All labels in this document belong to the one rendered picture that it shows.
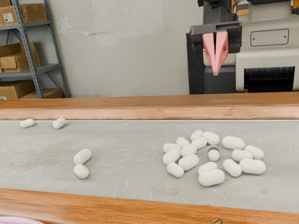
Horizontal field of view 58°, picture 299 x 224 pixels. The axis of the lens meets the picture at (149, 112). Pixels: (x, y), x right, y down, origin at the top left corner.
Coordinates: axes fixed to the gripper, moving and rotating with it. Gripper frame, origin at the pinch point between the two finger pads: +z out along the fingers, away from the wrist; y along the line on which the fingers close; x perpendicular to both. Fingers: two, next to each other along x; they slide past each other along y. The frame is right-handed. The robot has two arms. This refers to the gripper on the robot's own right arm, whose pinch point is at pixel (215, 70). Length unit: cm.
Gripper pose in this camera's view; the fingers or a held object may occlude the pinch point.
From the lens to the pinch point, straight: 54.7
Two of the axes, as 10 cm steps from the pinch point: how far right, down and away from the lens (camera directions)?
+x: 2.7, 4.7, 8.4
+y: 9.6, -0.2, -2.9
